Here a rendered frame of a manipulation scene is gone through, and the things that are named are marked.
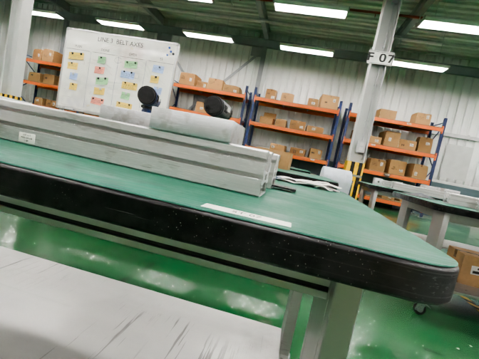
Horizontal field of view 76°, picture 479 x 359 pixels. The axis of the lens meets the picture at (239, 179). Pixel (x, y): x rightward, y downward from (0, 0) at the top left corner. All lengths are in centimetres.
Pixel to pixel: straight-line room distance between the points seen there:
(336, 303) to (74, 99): 427
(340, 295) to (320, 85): 1113
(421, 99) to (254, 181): 1154
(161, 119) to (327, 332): 44
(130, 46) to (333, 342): 402
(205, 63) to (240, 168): 1164
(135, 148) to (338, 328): 47
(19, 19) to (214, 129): 892
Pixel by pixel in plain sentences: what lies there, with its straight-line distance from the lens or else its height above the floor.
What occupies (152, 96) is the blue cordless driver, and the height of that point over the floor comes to 97.
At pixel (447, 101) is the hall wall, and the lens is 1227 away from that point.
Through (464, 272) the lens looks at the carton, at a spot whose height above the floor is 31.
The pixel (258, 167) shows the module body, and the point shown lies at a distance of 55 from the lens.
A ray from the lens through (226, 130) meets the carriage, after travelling 56.
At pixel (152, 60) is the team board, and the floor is 170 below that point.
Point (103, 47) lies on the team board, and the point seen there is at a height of 177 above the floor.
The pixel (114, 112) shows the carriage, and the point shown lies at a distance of 88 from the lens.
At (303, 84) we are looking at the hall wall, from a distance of 1146.
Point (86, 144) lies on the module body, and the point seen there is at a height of 81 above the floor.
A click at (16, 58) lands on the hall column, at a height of 195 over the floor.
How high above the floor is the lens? 85
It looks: 5 degrees down
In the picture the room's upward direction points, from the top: 11 degrees clockwise
